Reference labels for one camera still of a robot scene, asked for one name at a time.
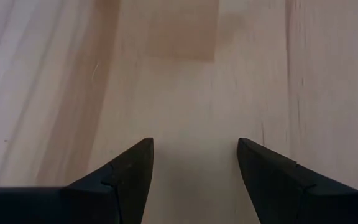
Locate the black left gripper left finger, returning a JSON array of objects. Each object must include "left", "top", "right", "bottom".
[{"left": 0, "top": 138, "right": 154, "bottom": 224}]

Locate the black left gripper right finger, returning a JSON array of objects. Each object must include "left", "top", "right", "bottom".
[{"left": 237, "top": 138, "right": 358, "bottom": 224}]

